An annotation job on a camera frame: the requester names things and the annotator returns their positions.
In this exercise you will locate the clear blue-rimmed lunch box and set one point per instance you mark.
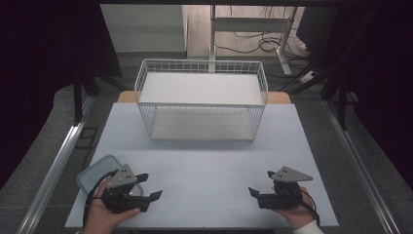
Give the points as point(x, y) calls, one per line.
point(99, 175)

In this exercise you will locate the white power strip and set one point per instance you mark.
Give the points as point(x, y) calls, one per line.
point(307, 77)

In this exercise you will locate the person's right hand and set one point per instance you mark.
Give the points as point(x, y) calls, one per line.
point(297, 213)

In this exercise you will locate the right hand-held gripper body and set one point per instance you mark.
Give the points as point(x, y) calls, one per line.
point(283, 191)

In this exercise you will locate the black stand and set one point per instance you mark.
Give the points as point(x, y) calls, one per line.
point(79, 94)
point(341, 97)

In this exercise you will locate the white metal desk frame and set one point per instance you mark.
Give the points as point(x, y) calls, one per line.
point(250, 35)

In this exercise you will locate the white sleeve cuff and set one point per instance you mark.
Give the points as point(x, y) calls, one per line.
point(308, 228)

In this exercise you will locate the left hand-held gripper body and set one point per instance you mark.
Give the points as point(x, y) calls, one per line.
point(120, 190)

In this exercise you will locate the aluminium rail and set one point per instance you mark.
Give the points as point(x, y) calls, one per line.
point(358, 165)
point(53, 169)

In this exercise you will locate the white cabinet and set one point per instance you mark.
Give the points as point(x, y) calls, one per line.
point(144, 27)

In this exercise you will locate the wooden table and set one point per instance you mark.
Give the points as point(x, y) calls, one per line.
point(207, 97)

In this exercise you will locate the person's left hand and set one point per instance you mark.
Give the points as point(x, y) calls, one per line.
point(104, 217)

